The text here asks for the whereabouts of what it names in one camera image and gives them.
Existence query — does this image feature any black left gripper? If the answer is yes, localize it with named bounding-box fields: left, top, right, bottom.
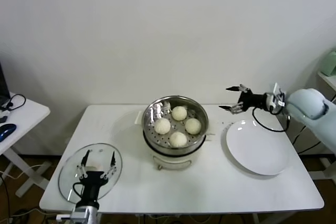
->
left=76, top=150, right=118, bottom=204

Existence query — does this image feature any white steamed baozi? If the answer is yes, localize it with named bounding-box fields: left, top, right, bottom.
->
left=172, top=105, right=188, bottom=122
left=185, top=118, right=202, bottom=135
left=169, top=131, right=188, bottom=148
left=154, top=118, right=171, bottom=135

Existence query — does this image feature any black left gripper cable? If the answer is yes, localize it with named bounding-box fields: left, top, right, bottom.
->
left=72, top=182, right=86, bottom=201

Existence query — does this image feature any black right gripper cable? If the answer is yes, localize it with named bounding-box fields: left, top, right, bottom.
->
left=252, top=106, right=291, bottom=133

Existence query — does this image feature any pale green appliance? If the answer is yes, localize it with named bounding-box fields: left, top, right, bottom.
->
left=321, top=48, right=336, bottom=77

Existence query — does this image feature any glass pot lid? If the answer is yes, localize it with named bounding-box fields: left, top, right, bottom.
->
left=58, top=143, right=123, bottom=204

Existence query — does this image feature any white round plate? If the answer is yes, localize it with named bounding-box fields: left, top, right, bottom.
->
left=225, top=120, right=290, bottom=176

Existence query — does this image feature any blue computer mouse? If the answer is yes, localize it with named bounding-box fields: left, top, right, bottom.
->
left=0, top=123, right=17, bottom=142

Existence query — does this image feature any white shelf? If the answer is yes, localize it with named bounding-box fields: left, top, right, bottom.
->
left=318, top=71, right=336, bottom=93

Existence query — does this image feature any white electric cooking pot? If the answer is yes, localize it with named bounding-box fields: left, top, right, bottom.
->
left=135, top=110, right=216, bottom=172

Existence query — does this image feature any white side desk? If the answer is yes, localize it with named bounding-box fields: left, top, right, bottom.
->
left=0, top=91, right=50, bottom=197

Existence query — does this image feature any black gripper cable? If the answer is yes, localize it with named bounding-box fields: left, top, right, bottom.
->
left=252, top=106, right=291, bottom=133
left=72, top=182, right=86, bottom=201

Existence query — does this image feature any black looped desk cable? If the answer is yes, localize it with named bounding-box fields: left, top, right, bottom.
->
left=2, top=92, right=27, bottom=112

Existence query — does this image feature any stainless steel steamer basket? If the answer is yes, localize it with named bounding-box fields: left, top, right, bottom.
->
left=143, top=94, right=211, bottom=155

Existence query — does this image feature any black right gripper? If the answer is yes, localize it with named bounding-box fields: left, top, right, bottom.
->
left=218, top=84, right=266, bottom=115

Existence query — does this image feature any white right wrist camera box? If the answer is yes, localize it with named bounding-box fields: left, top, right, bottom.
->
left=264, top=82, right=287, bottom=114

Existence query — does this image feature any black laptop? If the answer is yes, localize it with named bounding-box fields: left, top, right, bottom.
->
left=0, top=61, right=11, bottom=106

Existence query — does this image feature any white floor cable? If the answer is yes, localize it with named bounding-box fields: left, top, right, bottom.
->
left=0, top=163, right=53, bottom=180

